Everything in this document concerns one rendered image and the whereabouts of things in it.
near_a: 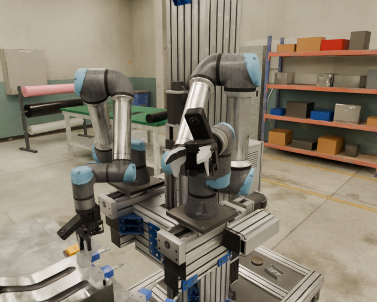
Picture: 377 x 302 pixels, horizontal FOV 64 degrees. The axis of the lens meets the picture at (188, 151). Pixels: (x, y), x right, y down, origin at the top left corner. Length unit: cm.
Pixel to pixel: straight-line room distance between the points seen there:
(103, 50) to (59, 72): 138
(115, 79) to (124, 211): 68
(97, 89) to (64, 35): 696
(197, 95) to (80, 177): 51
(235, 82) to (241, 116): 12
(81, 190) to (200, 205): 46
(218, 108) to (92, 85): 57
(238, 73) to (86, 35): 759
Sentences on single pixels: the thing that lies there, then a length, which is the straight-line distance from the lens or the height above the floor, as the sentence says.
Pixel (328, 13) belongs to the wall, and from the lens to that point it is 610.
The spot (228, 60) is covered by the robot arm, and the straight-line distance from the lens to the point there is 110.
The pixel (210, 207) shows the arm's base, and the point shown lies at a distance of 125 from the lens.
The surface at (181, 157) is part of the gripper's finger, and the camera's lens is 70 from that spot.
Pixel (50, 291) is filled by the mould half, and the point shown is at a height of 88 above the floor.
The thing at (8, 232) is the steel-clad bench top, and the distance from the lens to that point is 188.
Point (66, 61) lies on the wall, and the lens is 822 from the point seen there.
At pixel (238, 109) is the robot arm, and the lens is 111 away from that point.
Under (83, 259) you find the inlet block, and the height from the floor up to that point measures 93.
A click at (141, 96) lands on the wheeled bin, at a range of 851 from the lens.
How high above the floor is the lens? 164
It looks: 16 degrees down
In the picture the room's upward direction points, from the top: straight up
